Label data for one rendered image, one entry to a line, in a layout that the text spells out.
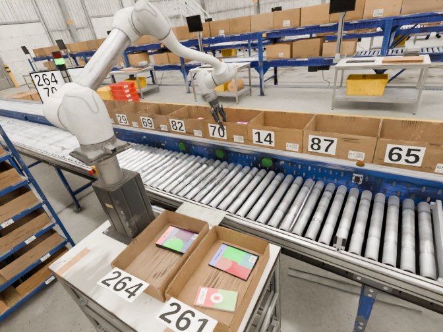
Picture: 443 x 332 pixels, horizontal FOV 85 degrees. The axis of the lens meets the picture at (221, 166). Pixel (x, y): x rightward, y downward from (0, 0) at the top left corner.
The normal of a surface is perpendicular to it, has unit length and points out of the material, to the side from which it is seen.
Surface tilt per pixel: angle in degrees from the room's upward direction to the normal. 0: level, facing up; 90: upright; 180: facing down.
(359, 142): 90
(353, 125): 90
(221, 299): 0
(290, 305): 0
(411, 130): 90
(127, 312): 0
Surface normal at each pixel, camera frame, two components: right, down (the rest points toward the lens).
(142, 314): -0.13, -0.85
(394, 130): -0.53, 0.49
